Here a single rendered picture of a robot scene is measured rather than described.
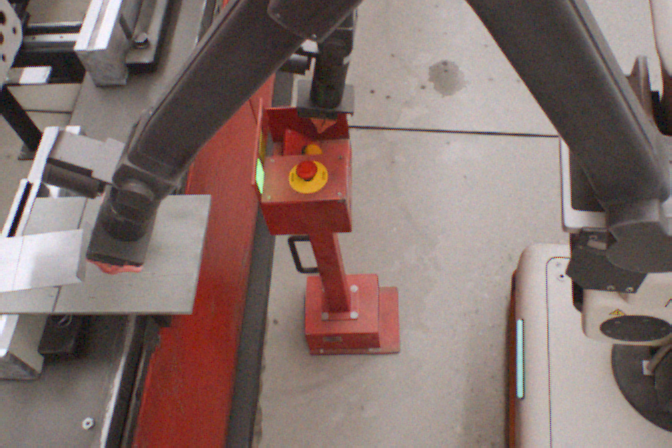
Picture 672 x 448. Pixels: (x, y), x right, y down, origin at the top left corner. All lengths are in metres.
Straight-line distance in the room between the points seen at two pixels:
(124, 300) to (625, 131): 0.65
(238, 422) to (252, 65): 1.42
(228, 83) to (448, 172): 1.68
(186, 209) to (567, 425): 0.96
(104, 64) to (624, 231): 0.98
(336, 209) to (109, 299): 0.46
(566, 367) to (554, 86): 1.17
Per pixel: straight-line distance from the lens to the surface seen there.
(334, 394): 1.87
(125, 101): 1.33
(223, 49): 0.51
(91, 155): 0.76
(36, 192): 1.09
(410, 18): 2.65
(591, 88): 0.50
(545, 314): 1.66
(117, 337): 1.06
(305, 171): 1.20
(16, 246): 1.05
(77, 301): 0.96
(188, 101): 0.58
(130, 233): 0.84
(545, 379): 1.60
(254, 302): 1.95
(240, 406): 1.85
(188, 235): 0.95
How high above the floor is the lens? 1.78
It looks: 56 degrees down
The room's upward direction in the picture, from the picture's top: 11 degrees counter-clockwise
